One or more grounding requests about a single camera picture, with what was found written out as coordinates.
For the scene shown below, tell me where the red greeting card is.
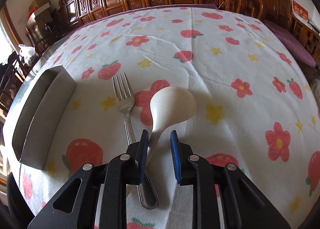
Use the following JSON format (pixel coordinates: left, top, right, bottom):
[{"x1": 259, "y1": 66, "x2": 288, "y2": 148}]
[{"x1": 292, "y1": 0, "x2": 309, "y2": 25}]

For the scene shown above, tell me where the carved wooden armchair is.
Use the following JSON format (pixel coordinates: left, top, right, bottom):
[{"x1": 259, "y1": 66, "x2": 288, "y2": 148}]
[{"x1": 219, "y1": 0, "x2": 267, "y2": 21}]

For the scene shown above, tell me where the cardboard boxes stack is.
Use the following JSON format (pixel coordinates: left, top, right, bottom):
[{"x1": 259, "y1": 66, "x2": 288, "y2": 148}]
[{"x1": 27, "y1": 0, "x2": 55, "y2": 36}]

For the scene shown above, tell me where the grey metal utensil tray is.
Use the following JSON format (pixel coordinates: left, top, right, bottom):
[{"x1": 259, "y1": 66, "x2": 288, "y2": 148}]
[{"x1": 12, "y1": 65, "x2": 76, "y2": 170}]

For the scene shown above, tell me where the strawberry flower tablecloth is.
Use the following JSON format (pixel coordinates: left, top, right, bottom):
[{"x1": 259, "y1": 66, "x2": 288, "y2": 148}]
[{"x1": 9, "y1": 7, "x2": 319, "y2": 228}]

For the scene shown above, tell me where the white plastic bag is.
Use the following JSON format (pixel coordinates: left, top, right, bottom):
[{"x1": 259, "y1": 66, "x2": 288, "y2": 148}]
[{"x1": 18, "y1": 44, "x2": 38, "y2": 66}]

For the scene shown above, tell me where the wooden side table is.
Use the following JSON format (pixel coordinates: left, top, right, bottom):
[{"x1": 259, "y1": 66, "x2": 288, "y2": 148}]
[{"x1": 289, "y1": 15, "x2": 319, "y2": 61}]

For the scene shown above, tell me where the large white plastic spoon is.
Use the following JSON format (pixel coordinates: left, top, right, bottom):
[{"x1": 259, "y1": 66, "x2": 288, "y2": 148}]
[{"x1": 147, "y1": 86, "x2": 196, "y2": 162}]

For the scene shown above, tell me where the steel fork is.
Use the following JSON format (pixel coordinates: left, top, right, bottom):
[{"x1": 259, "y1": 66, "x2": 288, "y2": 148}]
[{"x1": 112, "y1": 72, "x2": 159, "y2": 209}]

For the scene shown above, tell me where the dark wooden chair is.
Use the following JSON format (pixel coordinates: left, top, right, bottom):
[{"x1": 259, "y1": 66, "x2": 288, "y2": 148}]
[{"x1": 1, "y1": 51, "x2": 31, "y2": 114}]

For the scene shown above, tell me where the purple seat cushion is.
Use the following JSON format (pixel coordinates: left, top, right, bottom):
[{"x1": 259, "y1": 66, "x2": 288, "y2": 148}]
[{"x1": 264, "y1": 20, "x2": 316, "y2": 68}]

